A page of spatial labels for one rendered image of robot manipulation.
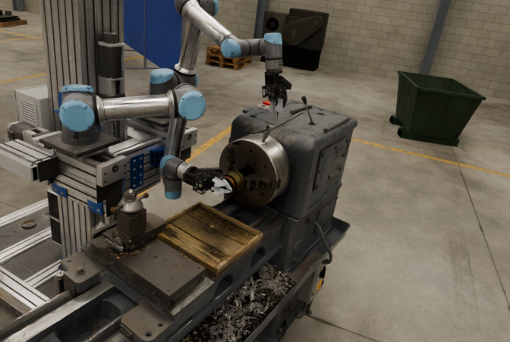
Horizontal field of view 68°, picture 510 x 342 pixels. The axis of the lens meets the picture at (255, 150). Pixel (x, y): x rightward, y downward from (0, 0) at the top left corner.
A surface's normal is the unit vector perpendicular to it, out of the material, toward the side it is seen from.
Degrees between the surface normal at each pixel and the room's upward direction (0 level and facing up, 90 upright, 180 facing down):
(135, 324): 0
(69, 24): 90
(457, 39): 90
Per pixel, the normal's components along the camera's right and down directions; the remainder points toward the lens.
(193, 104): 0.48, 0.39
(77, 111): 0.23, 0.42
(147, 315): 0.12, -0.91
